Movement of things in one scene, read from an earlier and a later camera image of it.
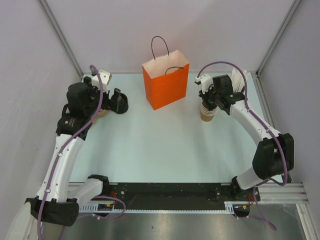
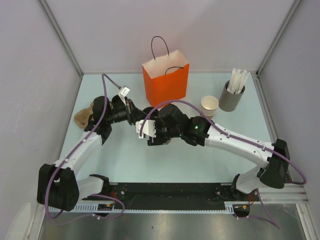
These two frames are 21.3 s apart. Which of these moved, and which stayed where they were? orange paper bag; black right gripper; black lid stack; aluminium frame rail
Moved: black right gripper
Stayed: orange paper bag; black lid stack; aluminium frame rail
